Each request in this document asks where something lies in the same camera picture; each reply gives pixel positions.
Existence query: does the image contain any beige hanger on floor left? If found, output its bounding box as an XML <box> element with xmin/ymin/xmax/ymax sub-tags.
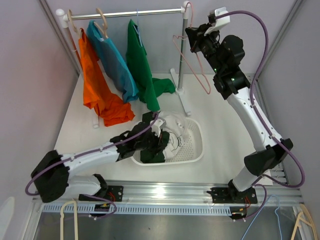
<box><xmin>59</xmin><ymin>198</ymin><xmax>80</xmax><ymax>240</ymax></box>

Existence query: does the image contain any blue wire hanger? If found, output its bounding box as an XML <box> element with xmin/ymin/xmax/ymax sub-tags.
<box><xmin>135</xmin><ymin>9</ymin><xmax>144</xmax><ymax>47</ymax></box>

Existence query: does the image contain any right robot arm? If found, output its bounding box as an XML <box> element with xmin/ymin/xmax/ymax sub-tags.
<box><xmin>185</xmin><ymin>24</ymin><xmax>293</xmax><ymax>203</ymax></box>

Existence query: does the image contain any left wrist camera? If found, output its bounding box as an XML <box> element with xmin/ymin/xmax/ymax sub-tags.
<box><xmin>150</xmin><ymin>117</ymin><xmax>166</xmax><ymax>137</ymax></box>

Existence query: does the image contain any blue t shirt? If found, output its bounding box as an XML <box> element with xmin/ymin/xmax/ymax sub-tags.
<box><xmin>86</xmin><ymin>20</ymin><xmax>139</xmax><ymax>103</ymax></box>

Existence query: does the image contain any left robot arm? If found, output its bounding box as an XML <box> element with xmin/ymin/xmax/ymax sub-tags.
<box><xmin>25</xmin><ymin>112</ymin><xmax>167</xmax><ymax>203</ymax></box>

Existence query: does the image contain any metal clothes rack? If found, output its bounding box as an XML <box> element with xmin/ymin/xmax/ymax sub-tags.
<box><xmin>55</xmin><ymin>1</ymin><xmax>193</xmax><ymax>117</ymax></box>

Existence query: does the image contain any orange t shirt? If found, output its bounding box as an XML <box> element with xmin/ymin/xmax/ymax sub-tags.
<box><xmin>78</xmin><ymin>28</ymin><xmax>135</xmax><ymax>127</ymax></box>

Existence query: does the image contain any dark green white t shirt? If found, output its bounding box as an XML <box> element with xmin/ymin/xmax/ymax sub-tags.
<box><xmin>140</xmin><ymin>111</ymin><xmax>189</xmax><ymax>164</ymax></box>

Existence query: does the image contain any bright green t shirt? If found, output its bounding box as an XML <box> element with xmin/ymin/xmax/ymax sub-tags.
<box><xmin>125</xmin><ymin>20</ymin><xmax>175</xmax><ymax>112</ymax></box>

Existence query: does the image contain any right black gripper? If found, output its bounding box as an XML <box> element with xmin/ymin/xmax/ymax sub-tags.
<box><xmin>186</xmin><ymin>23</ymin><xmax>223</xmax><ymax>75</ymax></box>

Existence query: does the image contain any beige hanger on floor right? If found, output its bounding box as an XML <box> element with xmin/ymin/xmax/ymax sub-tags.
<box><xmin>290</xmin><ymin>203</ymin><xmax>318</xmax><ymax>240</ymax></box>

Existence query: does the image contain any beige hanger on floor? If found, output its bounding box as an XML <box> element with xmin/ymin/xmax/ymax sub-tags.
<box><xmin>290</xmin><ymin>203</ymin><xmax>318</xmax><ymax>240</ymax></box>
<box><xmin>59</xmin><ymin>198</ymin><xmax>80</xmax><ymax>240</ymax></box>

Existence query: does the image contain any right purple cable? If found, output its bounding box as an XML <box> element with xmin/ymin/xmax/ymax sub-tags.
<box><xmin>217</xmin><ymin>10</ymin><xmax>306</xmax><ymax>221</ymax></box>

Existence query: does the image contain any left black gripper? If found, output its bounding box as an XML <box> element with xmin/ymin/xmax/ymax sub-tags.
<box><xmin>134</xmin><ymin>128</ymin><xmax>165</xmax><ymax>155</ymax></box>

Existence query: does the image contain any aluminium rail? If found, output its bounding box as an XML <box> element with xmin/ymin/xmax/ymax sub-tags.
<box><xmin>40</xmin><ymin>181</ymin><xmax>303</xmax><ymax>219</ymax></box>

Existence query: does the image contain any beige wooden hanger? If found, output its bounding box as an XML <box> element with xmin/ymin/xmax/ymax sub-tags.
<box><xmin>94</xmin><ymin>7</ymin><xmax>109</xmax><ymax>39</ymax></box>
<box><xmin>67</xmin><ymin>9</ymin><xmax>82</xmax><ymax>39</ymax></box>

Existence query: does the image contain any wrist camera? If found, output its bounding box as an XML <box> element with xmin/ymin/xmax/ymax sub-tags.
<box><xmin>150</xmin><ymin>117</ymin><xmax>166</xmax><ymax>137</ymax></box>
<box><xmin>204</xmin><ymin>7</ymin><xmax>231</xmax><ymax>36</ymax></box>

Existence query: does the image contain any pink wire hanger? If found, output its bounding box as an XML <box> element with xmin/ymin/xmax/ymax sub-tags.
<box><xmin>172</xmin><ymin>2</ymin><xmax>211</xmax><ymax>95</ymax></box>

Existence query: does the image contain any light blue wire hanger floor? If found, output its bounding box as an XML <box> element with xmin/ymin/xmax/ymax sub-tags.
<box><xmin>240</xmin><ymin>194</ymin><xmax>284</xmax><ymax>240</ymax></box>

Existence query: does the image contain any white plastic basket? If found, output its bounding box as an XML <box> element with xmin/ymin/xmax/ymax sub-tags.
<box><xmin>130</xmin><ymin>117</ymin><xmax>204</xmax><ymax>167</ymax></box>

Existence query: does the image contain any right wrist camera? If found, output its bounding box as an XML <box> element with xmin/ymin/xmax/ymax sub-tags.
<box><xmin>204</xmin><ymin>7</ymin><xmax>231</xmax><ymax>36</ymax></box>

